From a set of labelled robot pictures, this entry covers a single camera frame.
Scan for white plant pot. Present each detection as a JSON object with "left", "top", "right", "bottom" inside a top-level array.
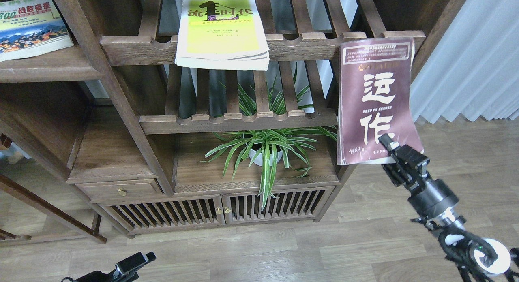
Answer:
[{"left": 249, "top": 147, "right": 283, "bottom": 166}]

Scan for brass drawer knob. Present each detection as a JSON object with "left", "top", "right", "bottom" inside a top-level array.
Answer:
[{"left": 117, "top": 188, "right": 127, "bottom": 197}]

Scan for white green illustrated book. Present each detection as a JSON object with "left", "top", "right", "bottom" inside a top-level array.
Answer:
[{"left": 0, "top": 0, "right": 74, "bottom": 62}]

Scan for dark maroon thick book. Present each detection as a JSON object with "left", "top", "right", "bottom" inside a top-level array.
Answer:
[{"left": 336, "top": 38, "right": 423, "bottom": 165}]

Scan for dark wooden bookshelf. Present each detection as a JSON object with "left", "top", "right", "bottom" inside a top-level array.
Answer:
[{"left": 1, "top": 0, "right": 466, "bottom": 238}]

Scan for green spider plant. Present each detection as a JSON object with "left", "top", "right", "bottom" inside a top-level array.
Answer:
[{"left": 201, "top": 63, "right": 339, "bottom": 211}]

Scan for yellow green paperback book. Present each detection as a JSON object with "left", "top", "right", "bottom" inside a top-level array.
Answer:
[{"left": 174, "top": 0, "right": 270, "bottom": 71}]

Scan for white pleated curtain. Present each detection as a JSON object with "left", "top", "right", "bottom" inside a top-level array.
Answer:
[{"left": 410, "top": 0, "right": 519, "bottom": 123}]

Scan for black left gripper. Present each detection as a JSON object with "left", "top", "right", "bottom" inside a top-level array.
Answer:
[{"left": 61, "top": 251, "right": 156, "bottom": 282}]

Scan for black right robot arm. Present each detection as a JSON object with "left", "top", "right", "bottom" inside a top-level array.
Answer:
[{"left": 379, "top": 134, "right": 518, "bottom": 282}]

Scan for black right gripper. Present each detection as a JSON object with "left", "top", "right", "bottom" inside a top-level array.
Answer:
[{"left": 378, "top": 135, "right": 461, "bottom": 222}]

